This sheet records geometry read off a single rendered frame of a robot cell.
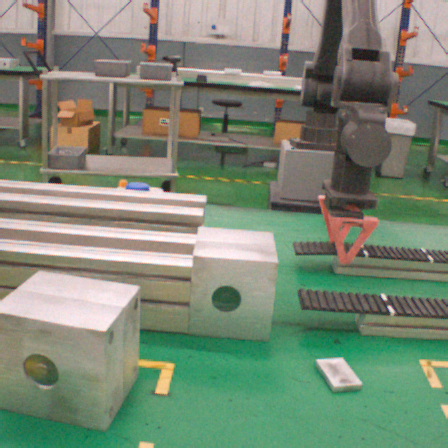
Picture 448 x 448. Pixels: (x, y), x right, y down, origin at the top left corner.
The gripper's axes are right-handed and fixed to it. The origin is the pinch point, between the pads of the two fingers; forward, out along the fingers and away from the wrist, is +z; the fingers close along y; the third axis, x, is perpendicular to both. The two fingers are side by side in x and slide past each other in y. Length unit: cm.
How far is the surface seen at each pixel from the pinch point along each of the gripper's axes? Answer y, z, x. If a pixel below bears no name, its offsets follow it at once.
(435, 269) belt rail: 1.9, 1.5, 14.4
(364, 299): 17.8, 0.1, -0.2
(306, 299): 19.3, 0.0, -7.5
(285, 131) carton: -473, 44, 36
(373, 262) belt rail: 2.0, 1.1, 4.7
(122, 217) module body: 4.2, -3.4, -31.9
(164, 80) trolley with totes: -285, -6, -62
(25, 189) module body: -2.3, -4.6, -48.4
